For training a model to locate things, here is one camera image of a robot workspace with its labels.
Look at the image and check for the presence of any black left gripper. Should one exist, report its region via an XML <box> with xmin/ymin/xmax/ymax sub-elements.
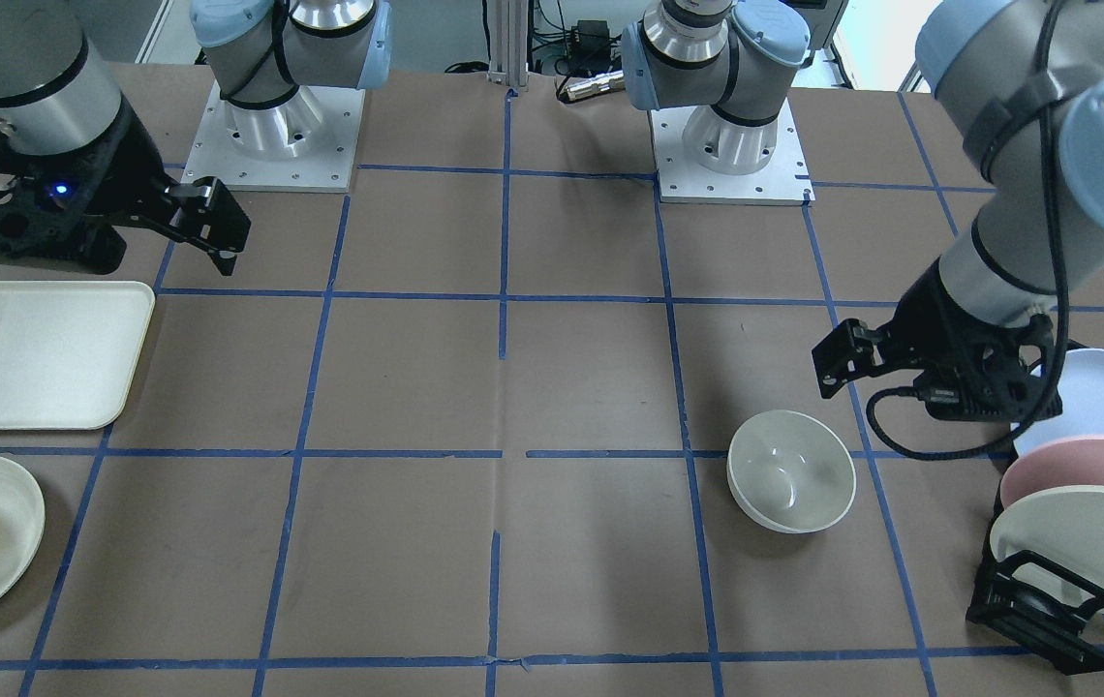
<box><xmin>813</xmin><ymin>263</ymin><xmax>1064</xmax><ymax>423</ymax></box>

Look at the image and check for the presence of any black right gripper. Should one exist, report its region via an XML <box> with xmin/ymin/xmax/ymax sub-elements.
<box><xmin>0</xmin><ymin>102</ymin><xmax>252</xmax><ymax>277</ymax></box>

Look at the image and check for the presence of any white ceramic bowl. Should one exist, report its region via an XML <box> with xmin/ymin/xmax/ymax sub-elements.
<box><xmin>725</xmin><ymin>409</ymin><xmax>857</xmax><ymax>534</ymax></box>

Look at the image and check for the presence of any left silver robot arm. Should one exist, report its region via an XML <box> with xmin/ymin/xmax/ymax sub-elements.
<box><xmin>620</xmin><ymin>1</ymin><xmax>1104</xmax><ymax>423</ymax></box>

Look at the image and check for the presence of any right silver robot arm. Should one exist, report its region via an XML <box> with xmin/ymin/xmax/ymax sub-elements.
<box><xmin>0</xmin><ymin>1</ymin><xmax>392</xmax><ymax>275</ymax></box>

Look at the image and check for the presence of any cream rectangular tray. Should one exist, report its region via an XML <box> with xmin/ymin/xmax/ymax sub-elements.
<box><xmin>0</xmin><ymin>281</ymin><xmax>155</xmax><ymax>431</ymax></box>

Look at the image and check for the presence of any pink plate in rack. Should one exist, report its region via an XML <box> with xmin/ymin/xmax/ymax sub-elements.
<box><xmin>999</xmin><ymin>434</ymin><xmax>1104</xmax><ymax>507</ymax></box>

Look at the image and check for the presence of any black plate rack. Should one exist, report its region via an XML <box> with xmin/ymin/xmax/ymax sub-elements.
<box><xmin>966</xmin><ymin>550</ymin><xmax>1104</xmax><ymax>676</ymax></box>

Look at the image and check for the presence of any cream plate in rack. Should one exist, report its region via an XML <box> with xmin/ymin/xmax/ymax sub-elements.
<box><xmin>989</xmin><ymin>485</ymin><xmax>1104</xmax><ymax>588</ymax></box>

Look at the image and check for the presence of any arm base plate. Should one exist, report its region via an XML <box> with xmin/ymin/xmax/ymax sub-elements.
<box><xmin>648</xmin><ymin>101</ymin><xmax>816</xmax><ymax>205</ymax></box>
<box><xmin>181</xmin><ymin>85</ymin><xmax>367</xmax><ymax>194</ymax></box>

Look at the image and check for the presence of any aluminium frame post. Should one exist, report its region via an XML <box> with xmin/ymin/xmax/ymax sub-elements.
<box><xmin>485</xmin><ymin>0</ymin><xmax>531</xmax><ymax>93</ymax></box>

